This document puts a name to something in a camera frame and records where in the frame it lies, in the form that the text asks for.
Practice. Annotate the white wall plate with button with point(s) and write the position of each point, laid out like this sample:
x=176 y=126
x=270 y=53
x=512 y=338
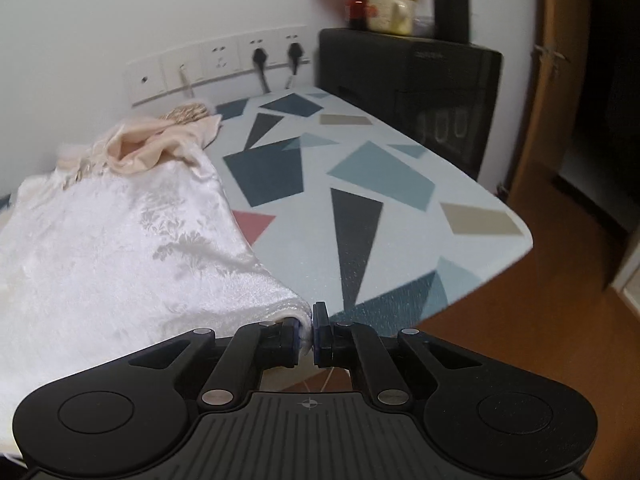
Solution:
x=145 y=82

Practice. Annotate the black power plug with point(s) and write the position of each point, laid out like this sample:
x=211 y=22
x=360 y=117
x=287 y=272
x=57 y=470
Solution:
x=258 y=57
x=295 y=51

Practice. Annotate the black cabinet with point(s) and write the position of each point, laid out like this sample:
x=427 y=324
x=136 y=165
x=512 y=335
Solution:
x=400 y=75

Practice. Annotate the cream satin garment sequin trim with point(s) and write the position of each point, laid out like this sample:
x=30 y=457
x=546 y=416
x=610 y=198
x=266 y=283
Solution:
x=125 y=240

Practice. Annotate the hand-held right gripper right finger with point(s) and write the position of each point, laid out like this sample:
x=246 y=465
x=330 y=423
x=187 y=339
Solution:
x=318 y=330

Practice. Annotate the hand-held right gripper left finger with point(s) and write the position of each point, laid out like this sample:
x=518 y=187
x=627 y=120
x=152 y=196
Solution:
x=295 y=342

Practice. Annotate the black speaker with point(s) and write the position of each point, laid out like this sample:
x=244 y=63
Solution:
x=450 y=0

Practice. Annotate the white power wall outlet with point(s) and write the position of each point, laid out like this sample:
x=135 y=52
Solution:
x=220 y=60
x=247 y=42
x=280 y=35

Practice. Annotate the white network wall socket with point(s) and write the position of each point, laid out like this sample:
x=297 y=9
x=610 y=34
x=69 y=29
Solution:
x=172 y=72

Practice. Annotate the cream printed mug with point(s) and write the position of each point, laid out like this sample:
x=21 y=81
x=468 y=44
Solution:
x=387 y=12

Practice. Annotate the small brown bottle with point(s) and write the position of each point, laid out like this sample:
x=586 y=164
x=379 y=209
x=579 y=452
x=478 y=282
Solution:
x=357 y=10

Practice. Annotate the geometric patterned table cover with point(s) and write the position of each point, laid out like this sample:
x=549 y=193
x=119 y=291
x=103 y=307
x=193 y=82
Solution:
x=350 y=170

